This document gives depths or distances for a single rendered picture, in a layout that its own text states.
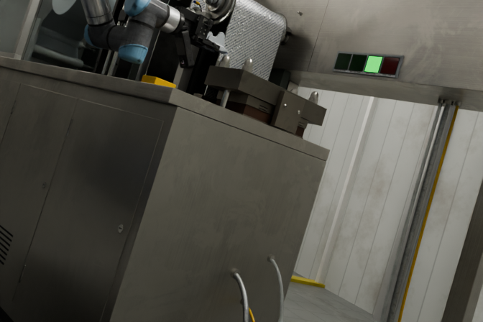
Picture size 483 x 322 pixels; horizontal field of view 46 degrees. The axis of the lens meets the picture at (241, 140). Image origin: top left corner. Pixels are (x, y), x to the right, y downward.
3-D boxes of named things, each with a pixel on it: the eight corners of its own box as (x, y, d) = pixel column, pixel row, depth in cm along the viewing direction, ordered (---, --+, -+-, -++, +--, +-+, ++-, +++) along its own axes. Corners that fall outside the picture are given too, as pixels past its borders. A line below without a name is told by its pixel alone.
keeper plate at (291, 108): (269, 124, 174) (280, 90, 174) (290, 133, 180) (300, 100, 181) (275, 126, 172) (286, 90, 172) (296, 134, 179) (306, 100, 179)
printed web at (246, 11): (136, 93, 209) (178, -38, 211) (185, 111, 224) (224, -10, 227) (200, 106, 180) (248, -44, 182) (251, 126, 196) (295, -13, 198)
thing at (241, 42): (213, 72, 181) (230, 18, 182) (262, 95, 197) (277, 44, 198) (213, 72, 181) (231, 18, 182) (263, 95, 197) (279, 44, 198)
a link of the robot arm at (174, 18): (164, 29, 162) (149, 28, 168) (177, 34, 165) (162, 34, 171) (172, 3, 163) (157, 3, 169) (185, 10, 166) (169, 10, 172)
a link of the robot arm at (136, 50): (121, 61, 168) (132, 26, 169) (149, 67, 162) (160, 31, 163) (102, 52, 162) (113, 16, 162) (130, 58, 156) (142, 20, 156)
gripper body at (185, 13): (215, 21, 174) (185, 6, 166) (207, 48, 173) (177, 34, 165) (200, 21, 179) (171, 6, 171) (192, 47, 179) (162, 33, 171)
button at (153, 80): (139, 83, 157) (142, 74, 157) (159, 90, 162) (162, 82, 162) (153, 85, 152) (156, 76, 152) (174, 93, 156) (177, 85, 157)
